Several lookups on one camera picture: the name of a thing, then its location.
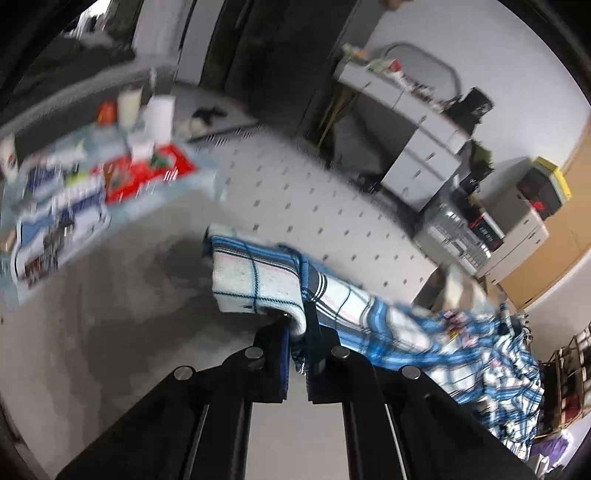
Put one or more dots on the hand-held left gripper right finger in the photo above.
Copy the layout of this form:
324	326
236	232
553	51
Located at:
318	369

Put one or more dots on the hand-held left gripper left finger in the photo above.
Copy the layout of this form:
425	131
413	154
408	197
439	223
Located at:
284	357

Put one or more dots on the blue white plaid shirt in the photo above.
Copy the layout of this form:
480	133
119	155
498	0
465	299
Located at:
258	277

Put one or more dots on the beige blue checked blanket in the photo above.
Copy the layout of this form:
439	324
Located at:
455	286

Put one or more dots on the white dotted floor mat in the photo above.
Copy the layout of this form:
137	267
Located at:
300	184

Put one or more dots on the white drawer desk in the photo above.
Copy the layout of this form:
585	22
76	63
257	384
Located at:
415	170

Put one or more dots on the red packet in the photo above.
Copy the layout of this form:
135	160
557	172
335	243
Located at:
138	184

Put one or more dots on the white cabinet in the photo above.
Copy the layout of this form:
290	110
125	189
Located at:
512	217

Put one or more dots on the purple cloth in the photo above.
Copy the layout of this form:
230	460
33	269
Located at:
551	452

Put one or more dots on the blue white cat-shaped mat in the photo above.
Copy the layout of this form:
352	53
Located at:
78	207

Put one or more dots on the black slippers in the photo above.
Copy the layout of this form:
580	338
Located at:
210	113

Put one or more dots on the green potted plant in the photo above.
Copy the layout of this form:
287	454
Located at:
480	157

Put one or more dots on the yellow black box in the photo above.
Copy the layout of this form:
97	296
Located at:
545	184

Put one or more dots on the wooden wardrobe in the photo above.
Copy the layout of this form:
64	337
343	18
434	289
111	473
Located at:
568	217

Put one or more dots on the orange can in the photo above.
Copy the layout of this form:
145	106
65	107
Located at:
106	113

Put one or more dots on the black bag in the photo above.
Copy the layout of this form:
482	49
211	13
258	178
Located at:
473	108

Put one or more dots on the white printed cup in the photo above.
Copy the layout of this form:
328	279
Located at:
9	157

